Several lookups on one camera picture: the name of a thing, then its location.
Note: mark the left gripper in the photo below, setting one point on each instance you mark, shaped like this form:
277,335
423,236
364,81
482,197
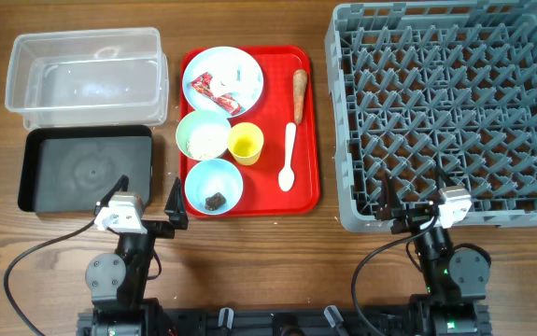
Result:
163,229

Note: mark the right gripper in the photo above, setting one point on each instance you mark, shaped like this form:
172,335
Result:
390,208

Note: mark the dark brown food scrap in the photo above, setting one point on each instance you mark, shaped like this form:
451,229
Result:
214,202

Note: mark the small light blue bowl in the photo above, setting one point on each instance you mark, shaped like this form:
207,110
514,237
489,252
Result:
208,177

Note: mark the cooked white rice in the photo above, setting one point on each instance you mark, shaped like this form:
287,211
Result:
207,142

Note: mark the light green bowl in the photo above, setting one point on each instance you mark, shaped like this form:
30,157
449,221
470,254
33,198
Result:
194,120

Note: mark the yellow plastic cup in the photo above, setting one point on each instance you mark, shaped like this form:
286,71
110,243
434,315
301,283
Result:
245,142

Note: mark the red snack wrapper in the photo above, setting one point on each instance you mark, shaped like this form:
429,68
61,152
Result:
213,89

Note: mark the white plastic spoon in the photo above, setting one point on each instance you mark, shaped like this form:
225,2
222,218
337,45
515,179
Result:
286,176

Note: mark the large light blue plate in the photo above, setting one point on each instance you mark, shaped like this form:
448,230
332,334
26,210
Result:
211,59

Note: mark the white tissue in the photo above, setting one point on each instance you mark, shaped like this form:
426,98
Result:
231,76

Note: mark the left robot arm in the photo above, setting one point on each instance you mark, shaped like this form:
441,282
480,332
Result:
118,280

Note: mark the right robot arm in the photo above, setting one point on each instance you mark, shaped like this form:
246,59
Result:
455,276

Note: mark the grey dishwasher rack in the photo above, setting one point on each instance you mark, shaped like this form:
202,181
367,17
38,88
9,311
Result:
418,87

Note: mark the black plastic tray bin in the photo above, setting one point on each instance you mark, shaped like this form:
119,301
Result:
71,169

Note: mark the clear plastic bin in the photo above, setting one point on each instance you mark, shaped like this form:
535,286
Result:
88,78

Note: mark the red serving tray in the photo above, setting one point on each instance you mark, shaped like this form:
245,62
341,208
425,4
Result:
262,195

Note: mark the orange carrot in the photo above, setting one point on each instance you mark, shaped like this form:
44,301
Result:
299,81

